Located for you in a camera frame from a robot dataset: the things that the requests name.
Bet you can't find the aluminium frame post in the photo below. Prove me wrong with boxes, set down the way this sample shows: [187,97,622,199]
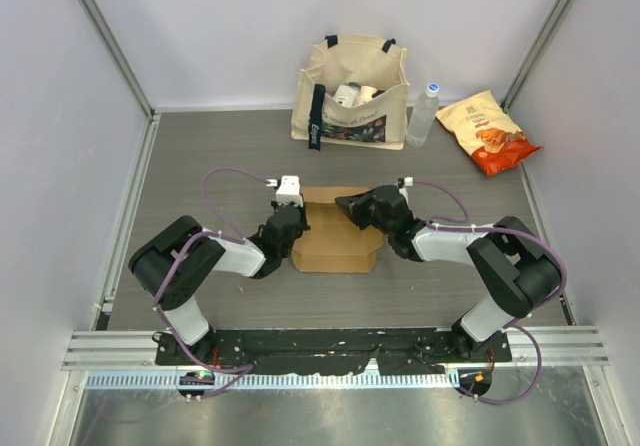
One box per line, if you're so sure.
[78,0,155,120]
[501,0,575,113]

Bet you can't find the aluminium front rail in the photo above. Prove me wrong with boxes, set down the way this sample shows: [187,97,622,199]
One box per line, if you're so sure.
[63,326,609,376]

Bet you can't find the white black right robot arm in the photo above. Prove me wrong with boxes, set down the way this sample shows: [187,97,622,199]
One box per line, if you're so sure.
[335,185,568,361]

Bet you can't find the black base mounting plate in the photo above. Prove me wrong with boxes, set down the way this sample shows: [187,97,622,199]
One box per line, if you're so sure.
[152,328,512,376]

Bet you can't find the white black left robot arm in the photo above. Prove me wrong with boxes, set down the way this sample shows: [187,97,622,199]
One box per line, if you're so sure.
[128,201,309,365]

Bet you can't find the beige canvas tote bag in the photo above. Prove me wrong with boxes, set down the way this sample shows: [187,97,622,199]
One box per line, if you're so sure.
[291,35,410,151]

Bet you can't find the white items inside bag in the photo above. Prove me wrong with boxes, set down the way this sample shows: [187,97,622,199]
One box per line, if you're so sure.
[333,82,381,108]

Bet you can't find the cassava chips bag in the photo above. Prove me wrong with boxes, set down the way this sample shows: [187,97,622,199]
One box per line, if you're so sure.
[436,90,541,176]

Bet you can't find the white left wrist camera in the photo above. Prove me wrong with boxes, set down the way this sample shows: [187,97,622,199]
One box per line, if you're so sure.
[265,175,304,208]

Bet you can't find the aluminium frame post left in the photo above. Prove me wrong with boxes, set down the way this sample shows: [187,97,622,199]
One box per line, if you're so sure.
[78,0,155,120]

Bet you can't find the clear plastic water bottle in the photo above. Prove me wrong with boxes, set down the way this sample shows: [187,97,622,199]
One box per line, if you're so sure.
[405,83,440,147]

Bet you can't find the white slotted cable duct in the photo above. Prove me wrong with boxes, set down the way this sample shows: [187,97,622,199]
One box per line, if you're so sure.
[85,370,459,391]

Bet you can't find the brown cardboard box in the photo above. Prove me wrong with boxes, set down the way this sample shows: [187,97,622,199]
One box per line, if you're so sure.
[291,186,384,273]

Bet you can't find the aluminium frame post right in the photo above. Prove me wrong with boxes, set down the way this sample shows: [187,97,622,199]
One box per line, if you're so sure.
[501,0,575,113]

